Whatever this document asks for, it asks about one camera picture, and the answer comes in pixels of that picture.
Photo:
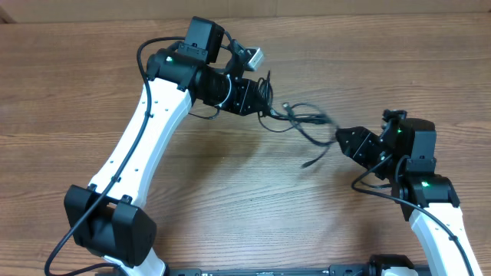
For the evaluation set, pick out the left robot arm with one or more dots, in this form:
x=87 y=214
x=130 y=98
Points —
x=106 y=217

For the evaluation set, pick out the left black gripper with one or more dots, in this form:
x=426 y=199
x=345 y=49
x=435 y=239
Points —
x=245 y=96

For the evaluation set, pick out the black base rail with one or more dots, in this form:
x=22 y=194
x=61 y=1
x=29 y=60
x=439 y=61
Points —
x=378 y=265

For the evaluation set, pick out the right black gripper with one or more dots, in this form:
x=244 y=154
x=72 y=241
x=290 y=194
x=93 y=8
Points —
x=365 y=146

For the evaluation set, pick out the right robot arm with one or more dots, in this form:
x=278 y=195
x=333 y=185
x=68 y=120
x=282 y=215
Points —
x=404 y=154

